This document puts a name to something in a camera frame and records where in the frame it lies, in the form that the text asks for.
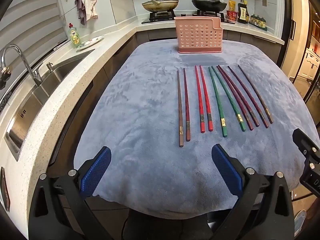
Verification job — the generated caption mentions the stainless steel sink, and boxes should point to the stainless steel sink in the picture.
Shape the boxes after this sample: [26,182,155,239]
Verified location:
[4,50,92,160]

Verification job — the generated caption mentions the maroon chopstick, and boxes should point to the maroon chopstick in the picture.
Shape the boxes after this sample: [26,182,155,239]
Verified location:
[217,65,254,131]
[217,65,260,127]
[228,66,269,128]

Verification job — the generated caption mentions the yellow snack packet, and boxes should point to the yellow snack packet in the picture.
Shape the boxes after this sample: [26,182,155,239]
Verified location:
[228,0,236,11]

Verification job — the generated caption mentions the chrome sink faucet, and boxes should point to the chrome sink faucet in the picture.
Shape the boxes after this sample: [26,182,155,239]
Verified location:
[0,43,43,87]

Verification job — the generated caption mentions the pink and purple hanging towels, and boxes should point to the pink and purple hanging towels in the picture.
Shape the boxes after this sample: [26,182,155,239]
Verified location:
[74,0,98,25]

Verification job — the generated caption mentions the red instant noodle cup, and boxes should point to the red instant noodle cup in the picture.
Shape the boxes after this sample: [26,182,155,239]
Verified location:
[227,10,238,21]

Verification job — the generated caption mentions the patterned ceramic plate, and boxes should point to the patterned ceramic plate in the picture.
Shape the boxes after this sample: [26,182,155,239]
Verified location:
[76,35,104,50]

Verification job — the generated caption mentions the grey blue table cloth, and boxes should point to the grey blue table cloth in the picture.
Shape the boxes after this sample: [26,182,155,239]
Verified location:
[74,40,319,219]

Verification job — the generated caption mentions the brown wooden chopstick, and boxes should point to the brown wooden chopstick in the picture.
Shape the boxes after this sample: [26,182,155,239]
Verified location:
[177,71,184,147]
[238,65,273,124]

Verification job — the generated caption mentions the dark soy sauce bottle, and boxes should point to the dark soy sauce bottle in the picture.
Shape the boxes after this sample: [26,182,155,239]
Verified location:
[237,0,249,24]

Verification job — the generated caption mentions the green dish soap bottle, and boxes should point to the green dish soap bottle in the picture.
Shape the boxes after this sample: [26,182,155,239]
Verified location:
[69,23,81,47]

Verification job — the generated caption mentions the pink perforated utensil holder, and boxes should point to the pink perforated utensil holder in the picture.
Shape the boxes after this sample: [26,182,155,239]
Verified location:
[174,16,223,54]

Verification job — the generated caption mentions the green chopstick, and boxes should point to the green chopstick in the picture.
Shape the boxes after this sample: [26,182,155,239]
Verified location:
[211,66,246,132]
[208,67,228,137]

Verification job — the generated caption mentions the black wok with lid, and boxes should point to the black wok with lid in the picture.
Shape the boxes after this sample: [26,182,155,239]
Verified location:
[191,0,227,12]

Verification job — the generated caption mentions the spice jar rack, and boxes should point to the spice jar rack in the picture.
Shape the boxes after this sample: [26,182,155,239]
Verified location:
[248,14,267,31]

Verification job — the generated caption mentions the dark red chopstick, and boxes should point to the dark red chopstick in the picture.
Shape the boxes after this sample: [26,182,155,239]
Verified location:
[183,69,191,141]

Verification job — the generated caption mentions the bright red chopstick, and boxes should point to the bright red chopstick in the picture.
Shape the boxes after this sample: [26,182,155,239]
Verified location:
[200,66,214,132]
[194,66,205,133]

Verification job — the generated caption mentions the beige wok with lid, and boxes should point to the beige wok with lid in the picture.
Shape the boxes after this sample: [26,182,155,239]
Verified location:
[142,0,179,12]

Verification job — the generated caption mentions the black gas stove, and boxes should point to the black gas stove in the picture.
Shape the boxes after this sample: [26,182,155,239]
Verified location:
[142,10,235,24]

